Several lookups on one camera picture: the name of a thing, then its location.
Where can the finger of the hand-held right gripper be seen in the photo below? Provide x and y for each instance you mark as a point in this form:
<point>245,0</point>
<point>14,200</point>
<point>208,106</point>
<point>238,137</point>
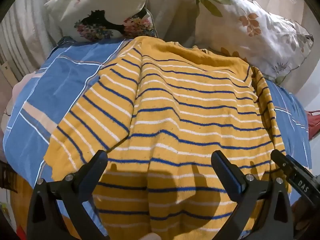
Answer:
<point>279,160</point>

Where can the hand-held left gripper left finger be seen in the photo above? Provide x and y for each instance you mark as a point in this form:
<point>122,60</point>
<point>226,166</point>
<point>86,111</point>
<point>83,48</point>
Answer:
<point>98,164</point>

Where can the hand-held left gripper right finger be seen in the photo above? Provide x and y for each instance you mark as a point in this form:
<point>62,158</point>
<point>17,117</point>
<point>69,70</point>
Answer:
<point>231,175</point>

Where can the yellow striped sweater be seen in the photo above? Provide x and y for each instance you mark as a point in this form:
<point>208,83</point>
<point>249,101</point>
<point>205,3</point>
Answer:
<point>175,120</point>

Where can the red cloth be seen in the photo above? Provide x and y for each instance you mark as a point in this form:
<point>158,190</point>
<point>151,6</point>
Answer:
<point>315,125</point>

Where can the blue plaid bed sheet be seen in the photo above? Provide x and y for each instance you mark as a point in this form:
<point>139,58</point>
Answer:
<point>57,87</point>

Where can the white leaf print pillow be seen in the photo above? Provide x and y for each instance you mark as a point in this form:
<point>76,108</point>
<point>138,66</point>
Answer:
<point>252,30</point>

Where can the white pillow with flower bouquets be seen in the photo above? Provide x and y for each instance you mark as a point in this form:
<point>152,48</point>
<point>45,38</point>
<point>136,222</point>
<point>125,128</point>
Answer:
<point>100,12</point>

